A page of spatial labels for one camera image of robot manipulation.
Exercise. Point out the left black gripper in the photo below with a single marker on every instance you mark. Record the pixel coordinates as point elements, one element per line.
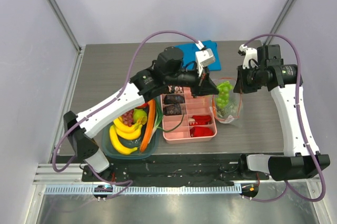
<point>204,87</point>

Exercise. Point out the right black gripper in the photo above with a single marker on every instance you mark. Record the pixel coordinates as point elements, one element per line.
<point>241,80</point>

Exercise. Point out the green grape bunch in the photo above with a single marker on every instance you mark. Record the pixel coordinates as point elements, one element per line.
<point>223,96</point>

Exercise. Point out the clear zip top bag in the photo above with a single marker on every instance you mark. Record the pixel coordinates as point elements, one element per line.
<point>227,105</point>

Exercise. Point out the red pepper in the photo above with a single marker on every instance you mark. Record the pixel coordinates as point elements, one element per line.
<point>142,106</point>

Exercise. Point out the purple grape bunch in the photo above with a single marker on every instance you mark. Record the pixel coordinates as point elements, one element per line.
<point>127,118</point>

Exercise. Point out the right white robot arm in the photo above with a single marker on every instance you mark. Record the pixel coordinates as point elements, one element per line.
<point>301,159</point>

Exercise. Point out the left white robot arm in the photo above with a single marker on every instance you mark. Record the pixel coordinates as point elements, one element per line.
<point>147,84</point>

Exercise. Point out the rose pattern rolled sock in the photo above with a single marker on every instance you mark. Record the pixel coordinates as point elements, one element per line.
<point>172,89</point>

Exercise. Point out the pink divided organizer tray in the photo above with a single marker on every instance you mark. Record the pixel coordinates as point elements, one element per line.
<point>186,119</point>

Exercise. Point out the dark floral rolled sock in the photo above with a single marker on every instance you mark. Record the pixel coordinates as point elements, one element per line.
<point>173,99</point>

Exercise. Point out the dotted dark rolled sock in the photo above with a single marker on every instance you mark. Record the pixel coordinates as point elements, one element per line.
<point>172,110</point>

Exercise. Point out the blue folded cloth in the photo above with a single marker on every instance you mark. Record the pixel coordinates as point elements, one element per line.
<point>190,49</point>

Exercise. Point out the green onion stalk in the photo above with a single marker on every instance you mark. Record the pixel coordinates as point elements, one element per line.
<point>162,122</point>

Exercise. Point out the yellow green bell pepper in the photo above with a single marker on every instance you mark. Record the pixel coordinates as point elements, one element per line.
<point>139,116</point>

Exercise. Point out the orange carrot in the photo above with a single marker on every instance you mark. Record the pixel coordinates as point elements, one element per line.
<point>149,126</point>

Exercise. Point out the yellow banana middle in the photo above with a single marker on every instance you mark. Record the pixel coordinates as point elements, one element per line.
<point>129,136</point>

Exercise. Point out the yellow banana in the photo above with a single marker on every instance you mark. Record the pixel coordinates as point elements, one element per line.
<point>129,136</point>
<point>118,145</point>
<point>125,128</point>

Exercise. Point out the yellow banana upper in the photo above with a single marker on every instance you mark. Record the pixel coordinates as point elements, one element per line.
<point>125,128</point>

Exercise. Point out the yellow banana lower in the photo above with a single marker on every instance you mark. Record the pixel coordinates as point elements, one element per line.
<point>118,145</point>

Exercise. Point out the teal plastic fruit bin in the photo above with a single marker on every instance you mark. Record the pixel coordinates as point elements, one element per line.
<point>110,151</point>

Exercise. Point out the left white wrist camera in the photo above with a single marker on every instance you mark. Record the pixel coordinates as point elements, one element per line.
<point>204,57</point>

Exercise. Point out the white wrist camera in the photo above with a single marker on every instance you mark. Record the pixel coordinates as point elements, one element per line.
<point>204,57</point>
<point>250,56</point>

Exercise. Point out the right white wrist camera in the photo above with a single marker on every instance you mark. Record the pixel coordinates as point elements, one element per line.
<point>250,56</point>

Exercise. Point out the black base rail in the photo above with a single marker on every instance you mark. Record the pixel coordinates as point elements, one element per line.
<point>186,170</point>

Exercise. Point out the slotted cable duct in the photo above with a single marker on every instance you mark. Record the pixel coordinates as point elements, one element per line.
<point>104,189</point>

